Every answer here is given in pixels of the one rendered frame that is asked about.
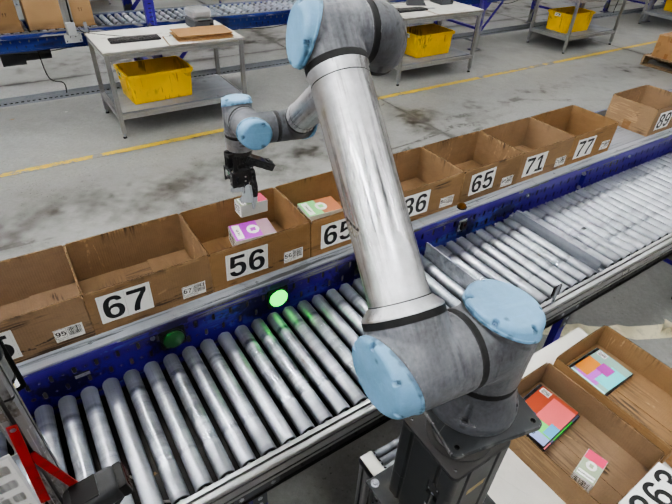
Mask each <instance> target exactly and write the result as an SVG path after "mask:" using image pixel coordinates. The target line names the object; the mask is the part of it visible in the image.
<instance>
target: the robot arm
mask: <svg viewBox="0 0 672 504"><path fill-rule="evenodd" d="M407 37H408V36H407V29H406V25H405V22H404V20H403V17H402V16H401V14H400V13H399V11H398V10H397V9H396V8H395V7H394V6H393V5H392V4H390V3H388V2H387V1H385V0H297V1H296V2H295V3H294V5H293V6H292V8H291V11H290V14H289V17H288V22H287V29H286V49H287V55H288V59H289V62H290V64H291V65H292V67H294V68H296V69H298V70H301V69H304V71H305V75H306V78H307V82H308V83H309V84H310V86H309V87H308V88H307V89H306V90H305V91H304V92H303V93H302V94H301V95H300V97H299V98H298V99H297V100H296V101H295V102H294V103H293V104H291V105H290V106H289V107H288V108H287V109H283V110H272V111H263V112H256V111H255V110H254V109H253V108H252V100H251V97H250V96H249V95H246V94H230V95H226V96H224V97H223V98H222V99H221V107H222V115H223V125H224V134H225V145H226V149H227V150H225V151H224V160H225V165H223V168H224V176H225V180H226V179H230V182H231V186H232V188H231V192H242V194H243V195H242V196H241V197H240V201H241V202H242V203H252V208H253V209H255V207H256V204H257V198H258V185H257V181H256V174H255V170H254V168H253V166H256V167H259V168H263V169H265V170H270V171H273V169H274V167H275V164H274V163H273V161H272V160H271V159H268V158H264V157H260V156H257V155H254V154H252V150H260V149H263V148H265V147H266V146H267V145H268V144H269V143H274V142H281V141H289V140H297V139H307V138H310V137H312V136H314V134H315V132H316V130H317V124H318V123H319V122H320V125H321V129H322V133H323V137H324V141H325V144H326V148H327V152H328V156H329V159H330V163H331V167H332V171H333V175H334V178H335V182H336V186H337V190H338V193H339V197H340V201H341V205H342V208H343V212H344V216H345V220H346V224H347V227H348V231H349V235H350V239H351V242H352V246H353V250H354V254H355V258H356V261H357V265H358V269H359V273H360V276H361V280H362V284H363V288H364V292H365V295H366V299H367V303H368V309H367V311H366V313H365V315H364V317H363V318H362V320H361V325H362V328H363V332H364V335H362V336H360V337H359V338H358V339H357V340H356V341H355V342H354V345H353V348H352V359H353V365H354V369H355V372H356V375H357V376H358V378H359V383H360V385H361V387H362V389H363V391H364V392H365V394H366V396H367V397H368V399H369V400H370V402H371V403H372V404H373V405H374V406H375V407H376V408H377V409H378V410H379V411H380V412H381V413H382V414H383V415H385V416H387V417H389V418H391V419H396V420H400V419H404V418H407V417H410V416H413V415H420V414H422V413H423V412H425V411H427V410H430V409H432V411H433V412H434V414H435V415H436V416H437V417H438V418H439V419H440V420H441V421H442V422H444V423H445V424H446V425H448V426H449V427H451V428H452V429H454V430H456V431H458V432H461V433H463V434H466V435H470V436H475V437H490V436H495V435H498V434H500V433H502V432H504V431H505V430H507V429H508V428H509V427H510V426H511V424H512V423H513V421H514V419H515V417H516V415H517V412H518V406H519V400H518V388H517V387H518V385H519V383H520V381H521V379H522V377H523V375H524V373H525V371H526V368H527V366H528V364H529V362H530V360H531V358H532V356H533V354H534V352H535V350H536V348H537V345H538V343H539V342H540V341H541V339H542V336H543V334H542V333H543V330H544V328H545V324H546V317H545V314H544V312H543V311H542V308H541V306H540V305H539V304H538V302H537V301H536V300H535V299H534V298H533V297H531V296H530V295H529V294H528V293H526V292H525V291H523V290H522V289H520V288H517V287H515V286H513V285H512V284H509V283H506V282H503V281H499V280H493V279H483V280H481V281H480V280H477V281H474V282H472V283H471V284H470V285H468V287H467V288H466V290H465V291H464V292H463V295H462V301H461V303H460V304H459V305H457V306H455V307H452V308H448V309H447V308H446V304H445V300H443V299H441V298H440V297H438V296H436V295H435V294H433V293H432V292H431V291H430V289H429V285H428V282H427V278H426V274H425V271H424V267H423V263H422V260H421V256H420V252H419V249H418V245H417V241H416V238H415V234H414V230H413V227H412V223H411V219H410V216H409V212H408V208H407V204H406V201H405V197H404V193H403V190H402V186H401V182H400V179H399V175H398V171H397V168H396V164H395V160H394V157H393V153H392V149H391V146H390V142H389V138H388V135H387V131H386V127H385V124H384V120H383V116H382V112H381V109H380V105H379V101H378V98H377V94H376V90H375V87H374V83H373V79H372V77H373V76H376V77H377V76H383V75H385V74H387V73H389V72H390V71H391V70H392V69H393V68H395V67H396V66H397V65H398V64H399V62H400V61H401V59H402V58H403V55H404V53H405V51H406V47H407ZM225 169H226V170H227V171H228V174H229V175H227V176H226V173H225ZM249 182H250V185H249Z"/></svg>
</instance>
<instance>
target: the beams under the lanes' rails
mask: <svg viewBox="0 0 672 504"><path fill-rule="evenodd" d="M670 253H672V250H671V251H669V252H667V253H665V254H664V255H662V256H660V257H658V258H657V259H655V260H653V261H651V262H650V263H648V264H646V265H644V266H643V267H641V268H639V269H638V270H636V271H634V272H632V273H631V274H629V275H627V276H625V277H624V278H622V279H620V280H618V281H617V282H615V283H613V284H611V285H610V286H608V287H606V288H604V289H603V290H601V291H599V292H598V293H596V294H594V295H592V296H591V297H589V298H587V299H585V300H584V301H582V302H580V303H578V304H577V305H575V306H573V307H571V308H570V309H568V310H566V311H565V312H563V313H561V314H559V315H558V316H556V317H554V318H552V319H551V320H549V321H547V322H546V324H545V326H546V325H548V324H550V323H552V322H553V321H555V320H557V319H560V318H562V317H563V316H565V315H567V314H568V313H570V312H572V311H574V310H575V309H577V308H578V307H579V306H581V305H583V304H584V303H586V302H588V301H590V300H591V299H593V298H595V297H596V296H598V295H600V294H602V293H603V292H605V291H607V290H608V289H610V288H612V287H614V286H615V285H617V284H619V283H620V282H622V281H624V280H626V279H627V278H629V277H631V276H633V275H634V274H636V273H638V272H639V271H641V270H643V269H645V268H646V267H648V266H650V265H651V264H653V263H655V262H657V261H658V260H660V259H662V258H664V257H665V256H667V255H669V254H670ZM181 364H182V366H183V368H184V370H185V371H187V370H189V368H188V366H187V364H186V362H182V363H181ZM162 372H163V375H164V377H165V379H169V378H170V376H169V374H168V372H167V370H166V369H165V370H163V371H162ZM142 381H143V383H144V385H145V388H148V387H150V384H149V382H148V379H147V377H146V378H144V379H142ZM122 391H123V394H124V396H125V397H126V396H129V395H130V394H129V392H128V389H127V387H126V386H124V387H122ZM100 398H101V401H102V405H103V406H105V405H108V402H107V399H106V396H105V395H103V396H100ZM78 409H79V412H80V416H82V415H84V414H86V413H85V409H84V406H83V404H81V405H79V406H78ZM386 418H388V417H387V416H385V415H384V416H382V417H380V418H379V419H377V420H375V421H373V422H372V423H370V424H368V425H366V426H365V427H363V428H361V429H360V430H358V431H356V432H354V433H353V434H351V435H349V436H347V437H346V438H344V439H342V440H340V441H339V442H337V443H335V444H333V445H332V446H330V447H328V448H327V449H325V450H323V451H321V452H320V453H318V454H316V455H314V456H313V457H311V458H309V459H307V460H306V461H304V462H302V463H300V464H299V465H297V466H295V467H294V468H292V469H290V470H288V471H287V472H285V473H283V474H281V475H280V476H278V477H276V478H274V479H273V480H271V481H269V482H267V483H266V484H264V485H262V486H261V487H259V488H257V489H255V490H254V491H252V492H250V493H248V494H247V495H245V496H243V497H241V498H240V499H238V500H236V501H234V502H233V503H231V504H242V503H244V502H245V501H247V500H249V499H250V498H252V497H254V496H256V495H257V494H259V493H261V492H263V491H264V490H266V489H268V488H269V487H271V486H273V485H275V484H276V483H278V482H279V481H280V480H281V479H283V478H285V477H286V476H288V475H290V474H292V473H293V472H295V471H297V470H299V469H300V468H302V467H304V466H305V465H307V464H309V463H311V462H312V461H314V460H316V459H317V458H319V457H321V456H323V455H324V454H326V453H328V452H330V451H331V450H333V449H335V448H336V447H338V446H340V445H342V444H343V443H345V442H347V441H348V440H350V439H352V438H354V437H355V436H357V435H359V434H361V433H362V432H364V431H366V430H367V429H369V428H371V427H373V426H374V425H376V424H378V423H379V422H381V421H383V420H385V419H386ZM55 419H56V423H57V426H58V425H61V424H62V420H61V415H60V414H57V415H55Z"/></svg>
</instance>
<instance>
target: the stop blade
mask: <svg viewBox="0 0 672 504"><path fill-rule="evenodd" d="M424 257H425V258H426V259H428V260H429V261H430V262H431V263H433V264H434V265H435V266H436V267H438V268H439V269H440V270H441V271H443V272H444V273H445V274H446V275H448V276H449V277H450V278H451V279H452V280H454V281H455V282H456V283H457V284H459V285H460V286H461V287H462V288H464V289H465V290H466V288H467V287H468V285H470V284H471V283H472V282H474V281H477V280H476V279H475V278H474V277H473V276H471V275H470V274H469V273H467V272H466V271H465V270H463V269H462V268H461V267H460V266H458V265H457V264H456V263H454V262H453V261H452V260H451V259H449V258H448V257H447V256H445V255H444V254H443V253H441V252H440V251H439V250H438V249H436V248H435V247H434V246H432V245H431V244H430V243H428V242H427V244H426V250H425V255H424Z"/></svg>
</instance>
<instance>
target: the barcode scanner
mask: <svg viewBox="0 0 672 504"><path fill-rule="evenodd" d="M132 492H133V485H132V482H131V479H130V476H129V473H128V470H127V468H126V467H125V466H124V465H123V463H121V462H120V461H118V462H115V463H114V464H112V465H111V466H107V467H105V468H103V469H101V470H100V471H98V472H96V473H94V474H91V475H90V476H88V477H86V478H84V479H83V480H81V481H79V482H77V483H76V484H74V485H72V486H70V487H69V488H68V489H67V490H65V492H64V493H63V497H62V499H63V504H114V503H116V502H118V501H119V500H121V499H122V498H123V497H124V496H128V495H129V494H131V493H132Z"/></svg>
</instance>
